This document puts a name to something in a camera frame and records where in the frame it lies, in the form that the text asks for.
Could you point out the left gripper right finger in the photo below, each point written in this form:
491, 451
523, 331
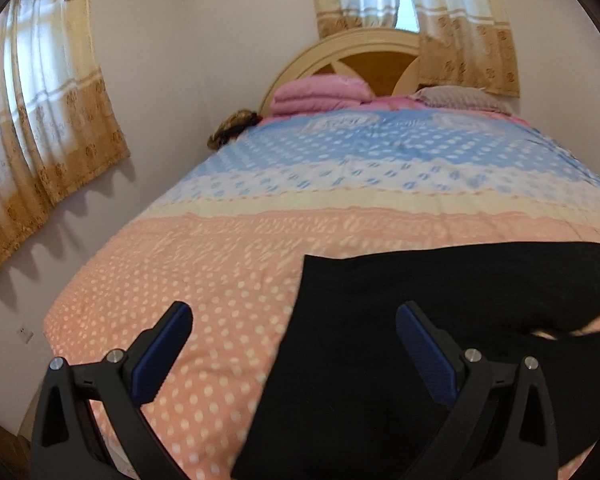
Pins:
499, 417

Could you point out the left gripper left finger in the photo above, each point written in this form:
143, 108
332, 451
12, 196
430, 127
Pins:
66, 440

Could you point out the black pants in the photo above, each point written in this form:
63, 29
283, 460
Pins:
343, 399

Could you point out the polka dot bedspread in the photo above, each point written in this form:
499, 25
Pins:
230, 239

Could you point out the beige window curtain left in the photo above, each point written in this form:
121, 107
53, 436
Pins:
57, 127

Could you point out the beige window curtain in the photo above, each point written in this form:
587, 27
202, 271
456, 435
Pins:
57, 127
466, 43

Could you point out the brown patterned cloth bundle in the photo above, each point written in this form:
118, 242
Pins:
232, 127

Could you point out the striped pillow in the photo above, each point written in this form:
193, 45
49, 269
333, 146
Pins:
460, 98

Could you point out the beige window curtain centre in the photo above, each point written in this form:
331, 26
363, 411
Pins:
466, 43

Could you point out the cream wooden headboard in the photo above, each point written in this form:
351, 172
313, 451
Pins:
386, 59

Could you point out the folded pink blanket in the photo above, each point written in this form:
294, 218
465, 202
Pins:
320, 93

